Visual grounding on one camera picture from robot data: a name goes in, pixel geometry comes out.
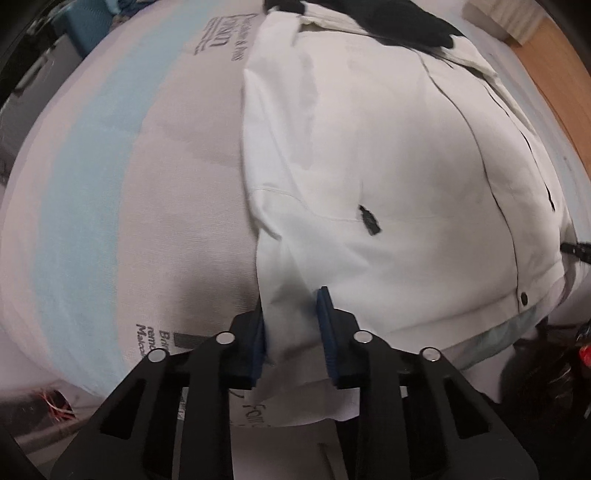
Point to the silver suitcase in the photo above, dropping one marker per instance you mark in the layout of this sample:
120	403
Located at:
41	74

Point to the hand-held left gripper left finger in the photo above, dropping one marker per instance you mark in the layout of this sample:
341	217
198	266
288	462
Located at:
258	350

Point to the white and black jacket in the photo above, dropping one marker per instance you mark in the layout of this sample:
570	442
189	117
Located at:
392	184

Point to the bed with striped sheet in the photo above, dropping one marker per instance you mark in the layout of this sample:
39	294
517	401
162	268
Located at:
92	207

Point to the teal suitcase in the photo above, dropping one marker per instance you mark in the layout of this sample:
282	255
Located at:
87	23

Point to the beige curtain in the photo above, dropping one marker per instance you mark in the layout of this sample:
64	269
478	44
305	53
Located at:
508	18

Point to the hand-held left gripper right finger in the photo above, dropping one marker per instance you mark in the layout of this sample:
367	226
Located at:
327	341

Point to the wooden headboard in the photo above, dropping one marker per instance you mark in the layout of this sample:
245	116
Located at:
554	83

